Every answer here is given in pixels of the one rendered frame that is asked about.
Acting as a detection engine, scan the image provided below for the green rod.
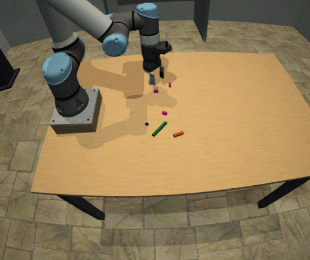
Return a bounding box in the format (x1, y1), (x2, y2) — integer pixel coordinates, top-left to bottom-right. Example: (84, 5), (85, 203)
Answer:
(152, 121), (167, 137)

